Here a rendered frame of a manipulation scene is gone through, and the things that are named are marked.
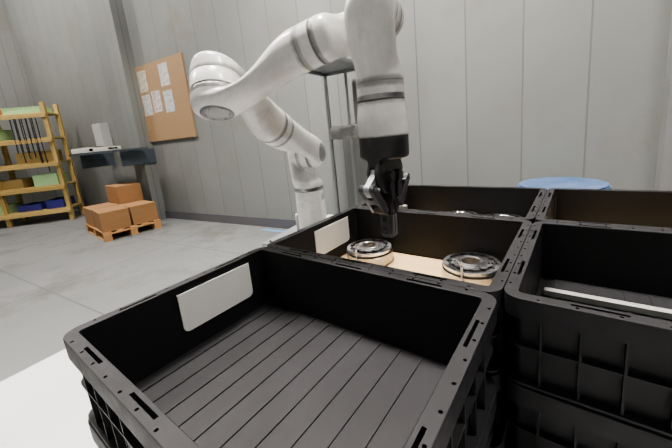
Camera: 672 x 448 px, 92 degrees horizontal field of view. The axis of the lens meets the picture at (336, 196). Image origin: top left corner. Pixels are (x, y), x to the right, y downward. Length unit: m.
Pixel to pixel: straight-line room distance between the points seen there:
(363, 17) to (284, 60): 0.14
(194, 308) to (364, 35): 0.46
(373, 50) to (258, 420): 0.46
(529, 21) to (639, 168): 1.28
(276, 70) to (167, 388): 0.47
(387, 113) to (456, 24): 2.63
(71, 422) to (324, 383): 0.47
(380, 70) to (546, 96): 2.52
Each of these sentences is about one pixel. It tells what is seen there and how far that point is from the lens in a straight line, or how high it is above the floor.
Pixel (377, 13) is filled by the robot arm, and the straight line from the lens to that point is 0.47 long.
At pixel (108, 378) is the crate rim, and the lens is 0.39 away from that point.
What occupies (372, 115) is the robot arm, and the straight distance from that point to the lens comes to 0.47.
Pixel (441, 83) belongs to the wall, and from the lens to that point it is 3.03.
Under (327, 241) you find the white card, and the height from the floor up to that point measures 0.88.
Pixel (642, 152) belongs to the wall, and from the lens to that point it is 3.03.
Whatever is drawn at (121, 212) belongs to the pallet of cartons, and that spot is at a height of 0.34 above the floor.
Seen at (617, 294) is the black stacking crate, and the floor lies 0.83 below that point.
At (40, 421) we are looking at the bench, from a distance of 0.82.
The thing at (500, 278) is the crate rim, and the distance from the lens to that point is 0.45.
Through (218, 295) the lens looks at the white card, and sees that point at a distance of 0.56.
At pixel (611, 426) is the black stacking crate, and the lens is 0.48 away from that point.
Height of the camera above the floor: 1.12
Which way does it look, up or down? 11 degrees down
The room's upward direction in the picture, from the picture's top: 6 degrees counter-clockwise
